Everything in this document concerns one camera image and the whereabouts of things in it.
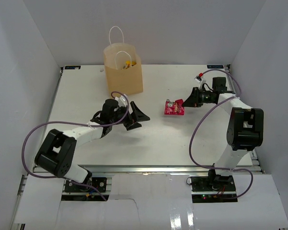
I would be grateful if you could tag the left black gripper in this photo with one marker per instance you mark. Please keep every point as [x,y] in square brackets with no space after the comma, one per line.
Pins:
[138,115]

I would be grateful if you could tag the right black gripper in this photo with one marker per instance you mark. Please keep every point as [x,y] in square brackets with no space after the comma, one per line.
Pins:
[194,100]

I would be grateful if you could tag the pink snack packet back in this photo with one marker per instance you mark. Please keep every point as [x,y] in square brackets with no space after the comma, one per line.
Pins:
[174,107]

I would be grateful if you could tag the small yellow snack bar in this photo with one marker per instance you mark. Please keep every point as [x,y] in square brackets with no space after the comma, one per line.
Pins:
[128,64]

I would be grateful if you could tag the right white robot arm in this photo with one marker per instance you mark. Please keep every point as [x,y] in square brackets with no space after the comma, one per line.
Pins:
[245,128]

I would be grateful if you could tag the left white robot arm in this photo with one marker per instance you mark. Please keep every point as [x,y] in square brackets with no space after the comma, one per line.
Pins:
[57,150]

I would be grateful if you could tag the brown paper bag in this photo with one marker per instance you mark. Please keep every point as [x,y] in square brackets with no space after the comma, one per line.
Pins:
[127,81]

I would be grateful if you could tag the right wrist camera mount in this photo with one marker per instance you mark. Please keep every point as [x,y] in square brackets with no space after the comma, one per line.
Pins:
[199,77]

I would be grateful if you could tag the aluminium frame rail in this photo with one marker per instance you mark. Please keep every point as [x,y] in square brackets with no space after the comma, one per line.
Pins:
[118,169]

